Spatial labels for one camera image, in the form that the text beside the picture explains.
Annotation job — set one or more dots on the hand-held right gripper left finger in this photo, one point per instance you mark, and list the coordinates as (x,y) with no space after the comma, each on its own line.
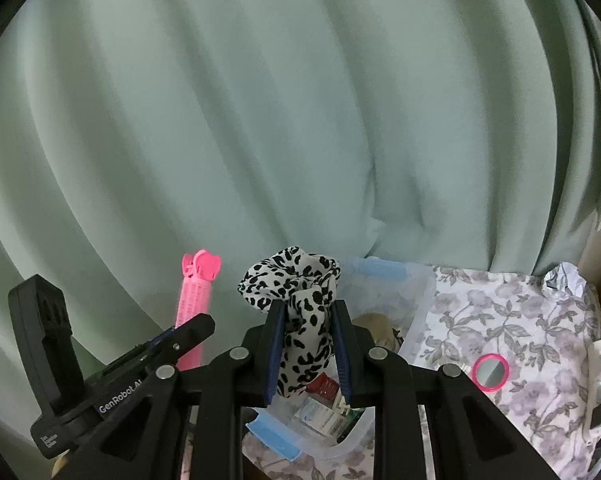
(275,350)

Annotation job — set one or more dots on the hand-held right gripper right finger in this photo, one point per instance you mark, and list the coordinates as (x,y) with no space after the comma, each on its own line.
(341,355)

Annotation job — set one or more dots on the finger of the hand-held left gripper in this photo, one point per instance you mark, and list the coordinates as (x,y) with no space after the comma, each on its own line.
(190,335)
(161,336)

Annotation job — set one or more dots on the pink hair roller clip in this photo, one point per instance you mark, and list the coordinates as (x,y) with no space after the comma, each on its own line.
(195,300)

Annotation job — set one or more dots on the light blue carton box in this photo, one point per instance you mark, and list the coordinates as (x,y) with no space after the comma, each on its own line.
(323,415)

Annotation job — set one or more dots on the leopard print scrunchie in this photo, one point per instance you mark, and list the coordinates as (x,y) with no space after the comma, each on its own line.
(300,280)

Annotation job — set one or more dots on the clear plastic storage container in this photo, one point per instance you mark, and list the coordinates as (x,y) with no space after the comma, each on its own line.
(420,300)

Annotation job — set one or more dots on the floral printed blanket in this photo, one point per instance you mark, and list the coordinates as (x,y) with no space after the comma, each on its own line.
(480,320)

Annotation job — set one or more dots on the pink round mirror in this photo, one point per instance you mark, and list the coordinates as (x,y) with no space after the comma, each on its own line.
(490,372)

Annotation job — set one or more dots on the pale green curtain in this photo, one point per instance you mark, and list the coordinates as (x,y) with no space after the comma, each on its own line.
(230,110)

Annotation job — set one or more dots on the crumpled silver paper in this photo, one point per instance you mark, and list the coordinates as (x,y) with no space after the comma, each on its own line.
(562,280)

